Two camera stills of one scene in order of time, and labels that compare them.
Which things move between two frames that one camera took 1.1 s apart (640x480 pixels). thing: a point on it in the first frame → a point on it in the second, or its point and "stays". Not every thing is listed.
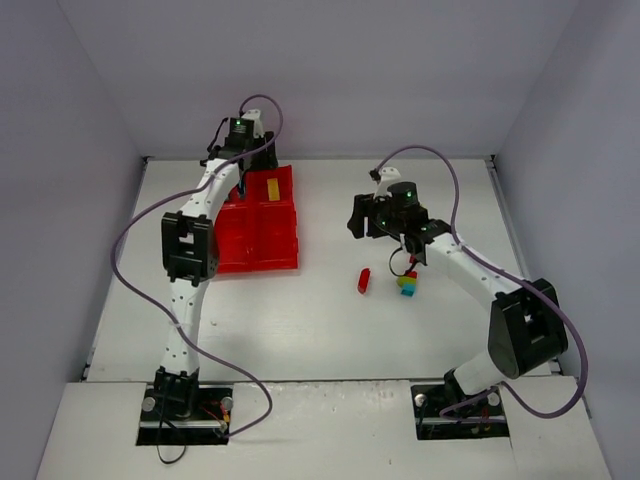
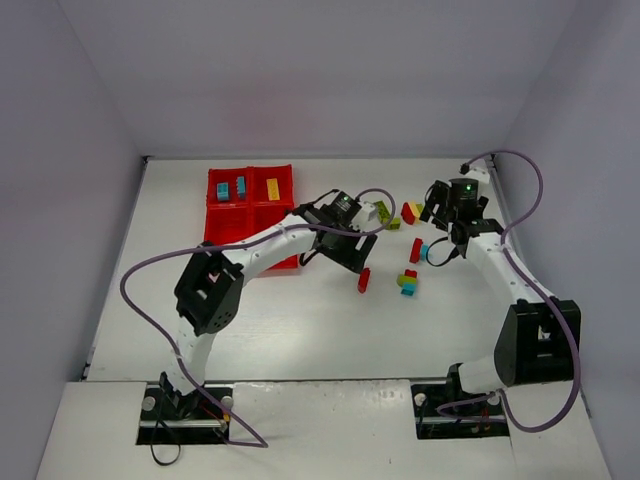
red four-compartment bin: [259, 232] stays
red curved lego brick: [363, 280] stays
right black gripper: [373, 218] → [439, 201]
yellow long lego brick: [273, 189] stays
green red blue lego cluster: [408, 284] stays
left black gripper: [261, 157] → [351, 248]
